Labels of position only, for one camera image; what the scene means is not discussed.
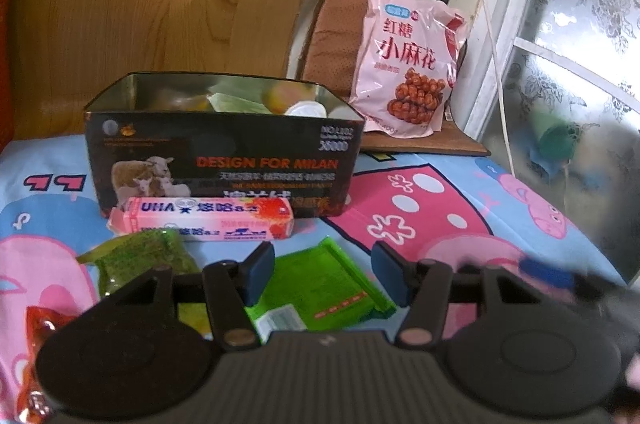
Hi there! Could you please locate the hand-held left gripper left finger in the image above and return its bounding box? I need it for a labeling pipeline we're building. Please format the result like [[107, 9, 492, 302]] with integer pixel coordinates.
[[100, 242, 276, 351]]

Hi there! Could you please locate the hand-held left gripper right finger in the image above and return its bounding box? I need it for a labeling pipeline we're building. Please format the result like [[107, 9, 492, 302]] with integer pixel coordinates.
[[371, 241, 546, 350]]

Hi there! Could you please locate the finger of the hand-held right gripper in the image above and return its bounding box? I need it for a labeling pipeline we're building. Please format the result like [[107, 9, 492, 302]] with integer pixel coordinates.
[[517, 258, 626, 305]]

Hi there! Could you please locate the bright green snack packet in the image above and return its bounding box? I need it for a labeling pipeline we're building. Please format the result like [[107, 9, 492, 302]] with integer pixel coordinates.
[[245, 236, 396, 335]]

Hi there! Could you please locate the yellow-green snack packet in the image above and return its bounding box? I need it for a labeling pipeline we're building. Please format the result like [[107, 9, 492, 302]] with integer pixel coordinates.
[[175, 303, 213, 340]]

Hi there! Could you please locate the long pink candy box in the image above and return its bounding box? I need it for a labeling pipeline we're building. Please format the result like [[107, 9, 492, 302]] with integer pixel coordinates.
[[109, 196, 296, 242]]

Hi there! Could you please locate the dark green textured packet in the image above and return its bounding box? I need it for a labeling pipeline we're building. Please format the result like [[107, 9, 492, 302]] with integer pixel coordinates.
[[76, 228, 201, 297]]

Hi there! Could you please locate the black metal tin box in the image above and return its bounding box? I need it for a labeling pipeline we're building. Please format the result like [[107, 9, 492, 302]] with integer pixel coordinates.
[[82, 72, 365, 219]]

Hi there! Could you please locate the pale green packet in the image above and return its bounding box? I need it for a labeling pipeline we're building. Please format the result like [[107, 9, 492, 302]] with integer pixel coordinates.
[[207, 90, 271, 115]]

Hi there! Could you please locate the white lidded jelly cup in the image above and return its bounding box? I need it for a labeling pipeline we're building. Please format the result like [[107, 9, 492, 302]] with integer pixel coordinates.
[[285, 100, 328, 117]]

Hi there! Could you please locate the orange jelly cup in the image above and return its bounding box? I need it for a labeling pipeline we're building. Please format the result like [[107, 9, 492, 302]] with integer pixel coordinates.
[[264, 82, 316, 113]]

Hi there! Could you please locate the orange snack packet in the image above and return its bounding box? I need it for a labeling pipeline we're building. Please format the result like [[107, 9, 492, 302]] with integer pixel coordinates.
[[14, 305, 81, 424]]

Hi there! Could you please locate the cartoon printed bedsheet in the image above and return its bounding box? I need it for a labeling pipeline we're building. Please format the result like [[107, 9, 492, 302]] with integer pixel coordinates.
[[0, 131, 631, 424]]

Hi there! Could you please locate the teal plastic object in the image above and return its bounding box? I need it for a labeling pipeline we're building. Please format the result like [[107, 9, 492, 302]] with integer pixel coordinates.
[[529, 109, 587, 177]]

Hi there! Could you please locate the large pink snack bag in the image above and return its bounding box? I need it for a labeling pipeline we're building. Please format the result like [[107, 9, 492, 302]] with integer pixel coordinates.
[[347, 0, 466, 139]]

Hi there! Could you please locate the brown chair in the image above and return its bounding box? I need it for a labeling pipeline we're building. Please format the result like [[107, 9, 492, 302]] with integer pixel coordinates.
[[287, 0, 493, 157]]

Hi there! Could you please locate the frosted patterned glass window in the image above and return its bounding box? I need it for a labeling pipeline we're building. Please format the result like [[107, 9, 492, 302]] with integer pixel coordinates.
[[470, 0, 640, 299]]

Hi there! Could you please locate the wooden headboard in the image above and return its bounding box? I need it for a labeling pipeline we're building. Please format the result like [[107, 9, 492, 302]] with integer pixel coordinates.
[[0, 0, 333, 139]]

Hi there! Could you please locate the white cable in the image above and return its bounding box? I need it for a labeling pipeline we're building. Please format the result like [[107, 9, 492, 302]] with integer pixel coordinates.
[[447, 0, 517, 179]]

